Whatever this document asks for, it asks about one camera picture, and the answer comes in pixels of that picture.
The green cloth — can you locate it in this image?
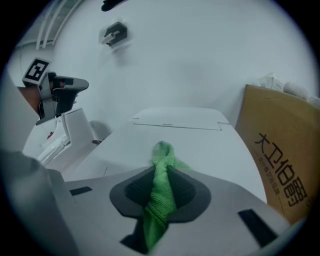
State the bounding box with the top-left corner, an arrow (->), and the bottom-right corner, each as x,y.
142,140 -> 195,252

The black wall socket box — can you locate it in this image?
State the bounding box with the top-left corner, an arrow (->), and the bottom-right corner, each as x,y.
98,21 -> 133,53

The black head-worn camera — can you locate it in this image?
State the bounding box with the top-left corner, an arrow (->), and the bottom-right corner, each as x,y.
101,0 -> 126,12

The large brown cardboard box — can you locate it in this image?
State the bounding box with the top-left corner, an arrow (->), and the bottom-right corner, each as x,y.
234,84 -> 320,226

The white fluffy bundle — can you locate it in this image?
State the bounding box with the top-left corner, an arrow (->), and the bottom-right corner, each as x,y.
283,80 -> 311,101

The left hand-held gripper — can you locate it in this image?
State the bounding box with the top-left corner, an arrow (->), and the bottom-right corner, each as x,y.
21,57 -> 90,126

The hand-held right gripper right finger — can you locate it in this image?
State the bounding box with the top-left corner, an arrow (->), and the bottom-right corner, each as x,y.
154,166 -> 291,256

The small white carton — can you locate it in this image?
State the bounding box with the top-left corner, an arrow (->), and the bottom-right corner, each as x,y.
257,72 -> 285,91

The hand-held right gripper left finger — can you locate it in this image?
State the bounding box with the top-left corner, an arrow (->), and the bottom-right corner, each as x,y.
65,166 -> 156,256

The person's left forearm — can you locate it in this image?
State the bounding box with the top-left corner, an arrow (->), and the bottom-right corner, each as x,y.
16,86 -> 42,117

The white toilet lid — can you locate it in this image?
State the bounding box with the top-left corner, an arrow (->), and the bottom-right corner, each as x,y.
63,122 -> 268,205

